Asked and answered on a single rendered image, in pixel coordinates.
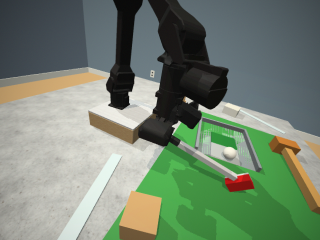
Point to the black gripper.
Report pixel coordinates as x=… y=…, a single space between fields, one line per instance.
x=160 y=130

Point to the green putting mat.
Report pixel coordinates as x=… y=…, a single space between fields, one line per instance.
x=197 y=205

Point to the red putter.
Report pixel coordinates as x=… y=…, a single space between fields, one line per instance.
x=234 y=182

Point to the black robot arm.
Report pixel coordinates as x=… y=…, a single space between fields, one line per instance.
x=186 y=66

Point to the white ball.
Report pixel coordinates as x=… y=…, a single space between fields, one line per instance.
x=229 y=153

